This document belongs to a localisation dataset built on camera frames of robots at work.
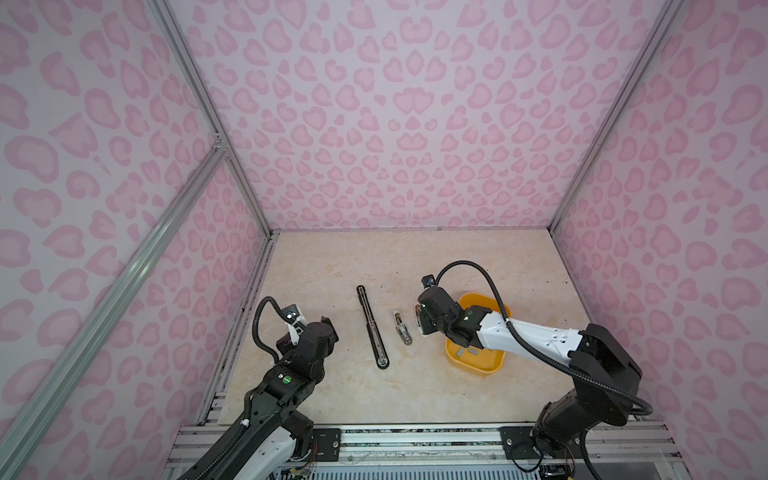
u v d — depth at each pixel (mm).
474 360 859
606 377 436
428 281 763
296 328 658
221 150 900
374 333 908
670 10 687
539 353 450
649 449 733
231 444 458
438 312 657
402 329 921
